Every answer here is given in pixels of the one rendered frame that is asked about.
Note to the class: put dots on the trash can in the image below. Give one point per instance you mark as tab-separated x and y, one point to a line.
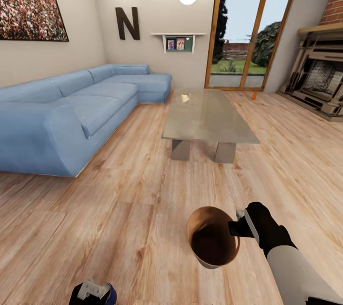
209	238

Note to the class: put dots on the wood fireplace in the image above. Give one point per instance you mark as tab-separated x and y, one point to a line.
316	80

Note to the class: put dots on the coffee table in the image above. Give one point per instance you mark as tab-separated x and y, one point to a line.
205	115

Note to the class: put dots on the decorative sign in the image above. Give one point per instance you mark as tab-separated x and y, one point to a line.
122	18

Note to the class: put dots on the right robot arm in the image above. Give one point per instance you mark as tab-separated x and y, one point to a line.
297	281

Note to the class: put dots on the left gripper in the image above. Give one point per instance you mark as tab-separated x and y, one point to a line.
90	300

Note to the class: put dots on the shelf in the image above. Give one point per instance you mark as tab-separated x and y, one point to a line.
189	40

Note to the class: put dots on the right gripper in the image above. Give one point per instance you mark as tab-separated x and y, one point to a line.
236	229

